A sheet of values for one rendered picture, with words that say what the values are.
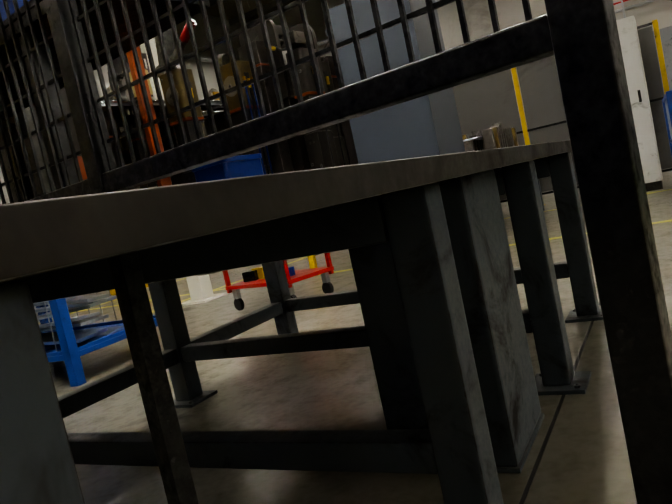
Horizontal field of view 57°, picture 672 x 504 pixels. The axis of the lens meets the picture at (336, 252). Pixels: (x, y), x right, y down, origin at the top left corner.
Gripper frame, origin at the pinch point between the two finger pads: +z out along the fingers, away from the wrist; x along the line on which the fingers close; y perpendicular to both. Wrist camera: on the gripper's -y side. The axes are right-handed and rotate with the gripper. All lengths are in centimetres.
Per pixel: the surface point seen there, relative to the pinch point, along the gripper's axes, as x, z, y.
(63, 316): 178, 63, 62
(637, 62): 5, -49, 697
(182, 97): -24.7, 4.1, -2.4
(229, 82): -24.3, 0.0, 14.7
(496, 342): -81, 74, 20
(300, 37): -30, -12, 40
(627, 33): 10, -84, 696
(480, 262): -81, 56, 20
